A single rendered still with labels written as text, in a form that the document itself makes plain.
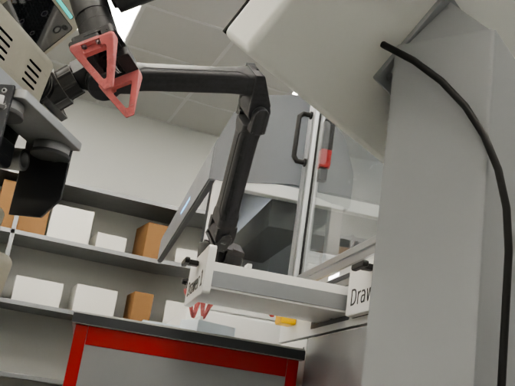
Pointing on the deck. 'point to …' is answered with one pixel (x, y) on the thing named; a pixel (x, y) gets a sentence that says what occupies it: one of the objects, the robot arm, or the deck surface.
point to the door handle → (298, 137)
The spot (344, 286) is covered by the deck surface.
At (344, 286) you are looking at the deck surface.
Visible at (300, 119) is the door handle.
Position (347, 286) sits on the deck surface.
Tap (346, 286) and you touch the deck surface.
